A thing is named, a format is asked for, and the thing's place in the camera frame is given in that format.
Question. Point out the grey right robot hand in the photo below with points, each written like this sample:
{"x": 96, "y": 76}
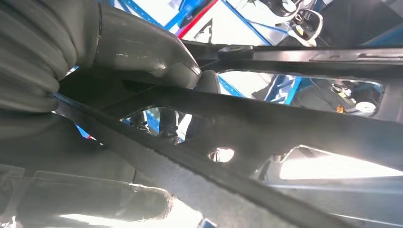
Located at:
{"x": 141, "y": 47}

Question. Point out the red barrier belt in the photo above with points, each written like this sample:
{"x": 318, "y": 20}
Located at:
{"x": 196, "y": 20}

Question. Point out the blue metal shelf rack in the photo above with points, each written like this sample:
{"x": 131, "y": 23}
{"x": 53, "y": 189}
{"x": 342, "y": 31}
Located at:
{"x": 245, "y": 22}

